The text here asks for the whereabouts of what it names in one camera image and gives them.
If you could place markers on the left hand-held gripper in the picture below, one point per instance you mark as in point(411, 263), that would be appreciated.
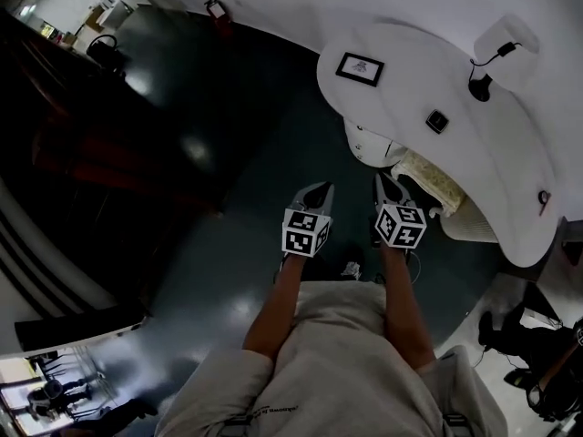
point(298, 241)

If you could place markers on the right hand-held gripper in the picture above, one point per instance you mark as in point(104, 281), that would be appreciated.
point(405, 235)

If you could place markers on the person's right forearm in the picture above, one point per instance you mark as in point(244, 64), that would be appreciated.
point(405, 312)

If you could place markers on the person's left forearm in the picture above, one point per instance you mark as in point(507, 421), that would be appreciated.
point(273, 312)

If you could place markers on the white curved dressing table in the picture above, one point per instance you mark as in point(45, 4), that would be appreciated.
point(478, 153)

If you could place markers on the cream upholstered stool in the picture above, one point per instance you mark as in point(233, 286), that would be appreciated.
point(432, 180)

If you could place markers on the small black square box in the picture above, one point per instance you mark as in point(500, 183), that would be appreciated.
point(437, 121)

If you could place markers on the black cone stand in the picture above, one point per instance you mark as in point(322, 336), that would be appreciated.
point(480, 90)

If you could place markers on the small round black object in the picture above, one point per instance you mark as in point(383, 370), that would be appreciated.
point(544, 197)

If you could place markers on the person's grey sweatshirt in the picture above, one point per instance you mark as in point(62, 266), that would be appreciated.
point(341, 371)

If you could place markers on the red fire extinguisher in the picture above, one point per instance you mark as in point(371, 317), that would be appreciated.
point(217, 14)

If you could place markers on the dark wooden furniture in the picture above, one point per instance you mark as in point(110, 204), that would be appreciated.
point(91, 162)

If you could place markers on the black handbag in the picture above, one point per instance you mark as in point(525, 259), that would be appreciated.
point(107, 55)

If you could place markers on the white box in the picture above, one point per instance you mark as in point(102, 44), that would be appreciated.
point(116, 13)

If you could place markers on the black picture frame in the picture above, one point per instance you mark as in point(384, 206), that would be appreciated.
point(360, 68)

